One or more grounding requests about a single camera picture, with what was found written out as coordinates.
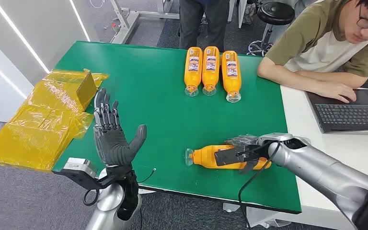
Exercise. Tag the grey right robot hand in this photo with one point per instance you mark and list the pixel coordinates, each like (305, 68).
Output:
(242, 139)

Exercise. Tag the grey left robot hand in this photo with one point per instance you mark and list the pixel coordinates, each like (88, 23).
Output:
(112, 144)

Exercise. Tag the orange juice bottle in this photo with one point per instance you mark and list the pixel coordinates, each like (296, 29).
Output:
(231, 73)
(210, 66)
(193, 68)
(203, 157)

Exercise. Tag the person's right forearm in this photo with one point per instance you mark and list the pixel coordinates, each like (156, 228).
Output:
(282, 76)

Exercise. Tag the person's left forearm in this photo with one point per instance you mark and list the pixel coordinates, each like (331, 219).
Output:
(333, 77)

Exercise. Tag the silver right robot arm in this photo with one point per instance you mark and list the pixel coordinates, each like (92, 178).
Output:
(323, 174)

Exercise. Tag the green table mat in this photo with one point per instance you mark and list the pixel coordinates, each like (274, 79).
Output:
(158, 127)

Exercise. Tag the yellow plastic wrapped box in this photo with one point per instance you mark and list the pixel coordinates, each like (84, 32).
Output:
(41, 127)

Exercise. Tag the person's right hand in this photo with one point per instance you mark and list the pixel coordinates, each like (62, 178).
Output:
(338, 92)

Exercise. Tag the black laptop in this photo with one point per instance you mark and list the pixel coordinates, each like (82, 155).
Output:
(349, 116)

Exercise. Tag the seated person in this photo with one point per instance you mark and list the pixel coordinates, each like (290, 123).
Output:
(317, 41)

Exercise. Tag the standing person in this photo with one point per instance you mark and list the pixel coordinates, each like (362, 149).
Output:
(192, 22)

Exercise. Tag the black round stool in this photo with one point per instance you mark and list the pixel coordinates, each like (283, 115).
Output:
(274, 14)

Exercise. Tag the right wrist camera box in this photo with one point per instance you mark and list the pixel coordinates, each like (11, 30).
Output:
(231, 155)

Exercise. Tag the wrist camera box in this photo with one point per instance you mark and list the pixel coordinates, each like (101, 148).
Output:
(231, 155)
(77, 166)

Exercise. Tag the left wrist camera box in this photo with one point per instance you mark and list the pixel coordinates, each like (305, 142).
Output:
(77, 166)

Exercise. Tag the grey metal frame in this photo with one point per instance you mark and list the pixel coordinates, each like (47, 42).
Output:
(130, 20)

